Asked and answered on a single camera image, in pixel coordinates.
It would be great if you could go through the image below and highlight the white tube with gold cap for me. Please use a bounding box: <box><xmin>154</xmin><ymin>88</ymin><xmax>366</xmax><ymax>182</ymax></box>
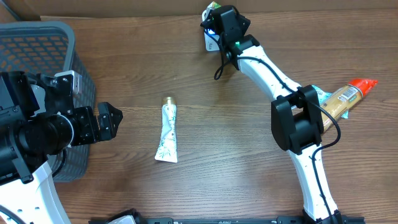
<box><xmin>155</xmin><ymin>96</ymin><xmax>178</xmax><ymax>163</ymax></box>

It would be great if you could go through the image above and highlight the teal packet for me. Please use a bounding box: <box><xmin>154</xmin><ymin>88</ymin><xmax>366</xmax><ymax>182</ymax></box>
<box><xmin>312</xmin><ymin>85</ymin><xmax>349</xmax><ymax>119</ymax></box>

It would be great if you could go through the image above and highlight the orange spaghetti packet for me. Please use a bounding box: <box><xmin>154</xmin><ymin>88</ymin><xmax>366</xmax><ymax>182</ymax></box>
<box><xmin>320</xmin><ymin>78</ymin><xmax>378</xmax><ymax>121</ymax></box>

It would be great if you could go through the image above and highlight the grey plastic shopping basket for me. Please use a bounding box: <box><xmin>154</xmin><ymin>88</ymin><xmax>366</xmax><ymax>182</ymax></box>
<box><xmin>1</xmin><ymin>22</ymin><xmax>96</xmax><ymax>182</ymax></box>

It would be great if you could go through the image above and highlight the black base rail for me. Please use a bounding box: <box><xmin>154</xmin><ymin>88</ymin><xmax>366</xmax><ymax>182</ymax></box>
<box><xmin>88</xmin><ymin>208</ymin><xmax>366</xmax><ymax>224</ymax></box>

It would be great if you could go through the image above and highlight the white barcode scanner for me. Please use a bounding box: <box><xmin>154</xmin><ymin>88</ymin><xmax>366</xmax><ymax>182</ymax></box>
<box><xmin>201</xmin><ymin>4</ymin><xmax>219</xmax><ymax>52</ymax></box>

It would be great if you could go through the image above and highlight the green snack packet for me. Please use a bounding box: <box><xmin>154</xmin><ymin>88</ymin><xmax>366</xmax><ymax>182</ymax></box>
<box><xmin>206</xmin><ymin>1</ymin><xmax>221</xmax><ymax>10</ymax></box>

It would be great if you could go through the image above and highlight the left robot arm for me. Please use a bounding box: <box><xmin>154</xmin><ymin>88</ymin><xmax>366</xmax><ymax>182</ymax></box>
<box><xmin>1</xmin><ymin>70</ymin><xmax>123</xmax><ymax>223</ymax></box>

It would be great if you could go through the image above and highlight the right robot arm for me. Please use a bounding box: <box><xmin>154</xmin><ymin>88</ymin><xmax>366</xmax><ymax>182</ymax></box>
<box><xmin>200</xmin><ymin>2</ymin><xmax>344</xmax><ymax>223</ymax></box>

